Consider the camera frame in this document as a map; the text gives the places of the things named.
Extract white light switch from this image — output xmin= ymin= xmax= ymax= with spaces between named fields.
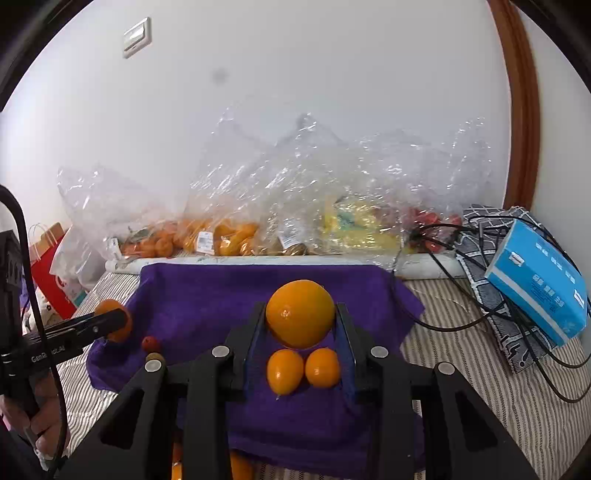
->
xmin=122 ymin=17 xmax=152 ymax=58

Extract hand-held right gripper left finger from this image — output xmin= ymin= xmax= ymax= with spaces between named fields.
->
xmin=58 ymin=302 xmax=269 ymax=480

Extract large rough-skinned orange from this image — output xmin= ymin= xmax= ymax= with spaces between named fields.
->
xmin=265 ymin=280 xmax=336 ymax=350

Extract red paper bag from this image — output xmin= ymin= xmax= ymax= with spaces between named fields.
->
xmin=28 ymin=223 xmax=77 ymax=319

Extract white plastic bag red print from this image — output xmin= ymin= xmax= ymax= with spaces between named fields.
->
xmin=50 ymin=226 xmax=100 ymax=305

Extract blue tissue box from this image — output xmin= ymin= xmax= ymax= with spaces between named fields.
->
xmin=485 ymin=219 xmax=591 ymax=347

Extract clear bag of red tomatoes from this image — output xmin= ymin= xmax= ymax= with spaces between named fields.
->
xmin=392 ymin=117 xmax=492 ymax=254

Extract grey patterned cloth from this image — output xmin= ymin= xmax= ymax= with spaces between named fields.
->
xmin=455 ymin=205 xmax=591 ymax=374

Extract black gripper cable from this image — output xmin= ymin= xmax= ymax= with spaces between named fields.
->
xmin=0 ymin=184 xmax=65 ymax=469

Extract clear bag of leafy tangerines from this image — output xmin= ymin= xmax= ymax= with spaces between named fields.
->
xmin=58 ymin=165 xmax=195 ymax=259

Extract person's left hand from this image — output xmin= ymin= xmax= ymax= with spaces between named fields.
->
xmin=0 ymin=369 xmax=70 ymax=459

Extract clear bag of oranges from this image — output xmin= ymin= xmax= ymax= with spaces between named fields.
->
xmin=182 ymin=106 xmax=278 ymax=258

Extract tangled black cables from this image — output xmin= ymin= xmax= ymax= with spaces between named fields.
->
xmin=394 ymin=210 xmax=591 ymax=402

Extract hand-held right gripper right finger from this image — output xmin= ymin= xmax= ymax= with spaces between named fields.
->
xmin=332 ymin=302 xmax=539 ymax=480

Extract purple towel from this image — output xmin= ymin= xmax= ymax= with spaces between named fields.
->
xmin=87 ymin=263 xmax=426 ymax=467

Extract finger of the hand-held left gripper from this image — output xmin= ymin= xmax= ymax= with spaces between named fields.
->
xmin=69 ymin=307 xmax=132 ymax=349

